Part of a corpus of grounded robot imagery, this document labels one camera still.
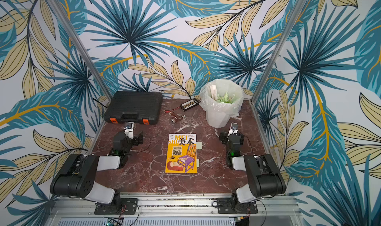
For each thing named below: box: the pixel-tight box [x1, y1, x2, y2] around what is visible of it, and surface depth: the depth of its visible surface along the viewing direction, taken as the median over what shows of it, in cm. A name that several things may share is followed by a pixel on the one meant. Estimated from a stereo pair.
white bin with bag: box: [199, 78, 245, 129], surface depth 92 cm
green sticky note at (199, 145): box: [196, 141, 203, 150], surface depth 97 cm
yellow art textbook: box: [165, 133, 198, 174], surface depth 94 cm
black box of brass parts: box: [179, 98, 202, 112], surface depth 118 cm
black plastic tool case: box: [103, 90, 164, 125], surface depth 108 cm
